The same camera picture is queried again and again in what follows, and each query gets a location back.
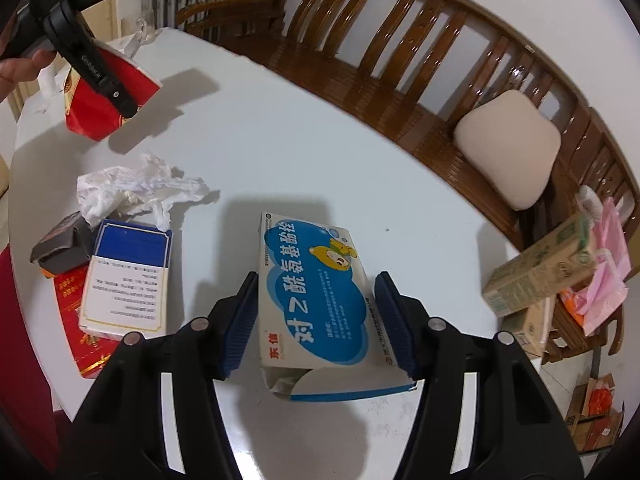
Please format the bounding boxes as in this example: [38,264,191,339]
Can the red flat cigarette box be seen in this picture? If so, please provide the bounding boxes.
[52,263,132,380]

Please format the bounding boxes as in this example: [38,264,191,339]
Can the red torn paper cup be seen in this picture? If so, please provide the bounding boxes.
[63,40,162,141]

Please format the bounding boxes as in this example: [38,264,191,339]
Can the person's left hand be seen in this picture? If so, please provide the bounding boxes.
[0,50,56,101]

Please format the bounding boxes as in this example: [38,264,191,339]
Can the beige drink carton upright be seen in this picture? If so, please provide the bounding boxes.
[483,212,597,318]

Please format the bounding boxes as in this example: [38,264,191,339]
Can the crumpled white tissue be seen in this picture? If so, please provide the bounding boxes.
[76,153,210,232]

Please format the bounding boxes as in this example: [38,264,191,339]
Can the wooden slatted bench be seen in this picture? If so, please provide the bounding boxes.
[174,0,640,366]

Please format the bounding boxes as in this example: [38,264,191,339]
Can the black small box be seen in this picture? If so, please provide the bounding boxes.
[29,211,96,276]

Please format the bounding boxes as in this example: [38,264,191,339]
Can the beige drink carton lying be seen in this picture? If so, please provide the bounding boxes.
[500,297,554,358]

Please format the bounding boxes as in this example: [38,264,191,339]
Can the blue white paper box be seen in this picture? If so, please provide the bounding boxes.
[78,220,172,340]

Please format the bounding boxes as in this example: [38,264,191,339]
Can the beige seat cushion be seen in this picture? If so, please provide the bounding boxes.
[454,90,561,210]

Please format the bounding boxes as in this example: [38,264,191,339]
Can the pink plastic bag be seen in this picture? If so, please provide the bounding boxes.
[560,185,631,336]

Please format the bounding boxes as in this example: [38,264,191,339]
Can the blue white medicine box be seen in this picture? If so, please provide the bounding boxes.
[257,212,416,402]

